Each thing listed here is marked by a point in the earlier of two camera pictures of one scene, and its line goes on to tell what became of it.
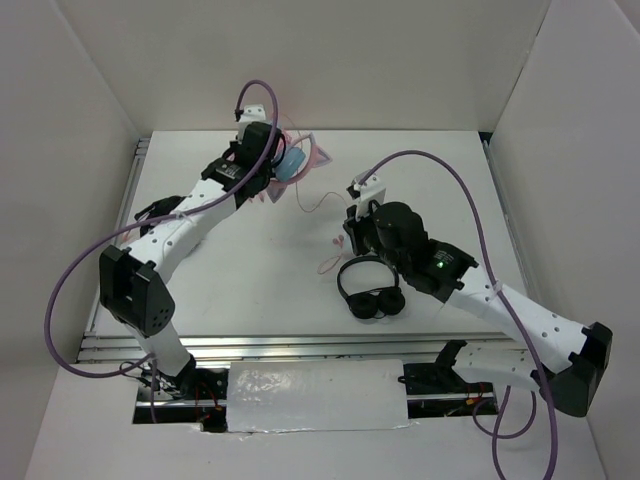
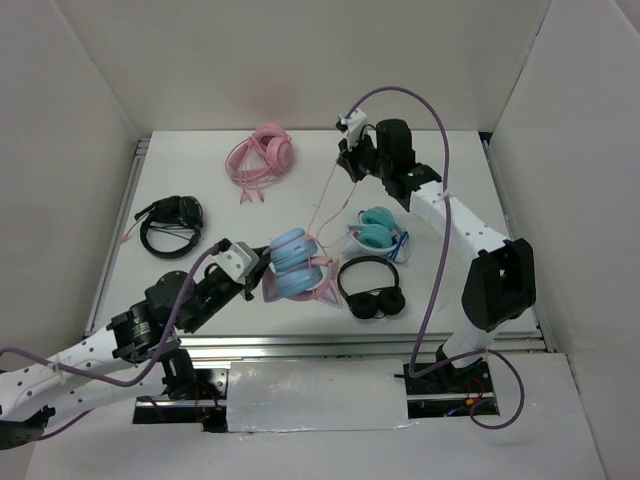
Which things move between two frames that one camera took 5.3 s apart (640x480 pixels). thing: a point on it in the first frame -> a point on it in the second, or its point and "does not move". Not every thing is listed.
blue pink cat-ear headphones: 301,153 -> 297,272
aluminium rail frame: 282,348 does not move
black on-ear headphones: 376,303 does not move
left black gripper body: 265,177 -> 217,295
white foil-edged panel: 316,395 does not move
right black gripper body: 363,232 -> 364,158
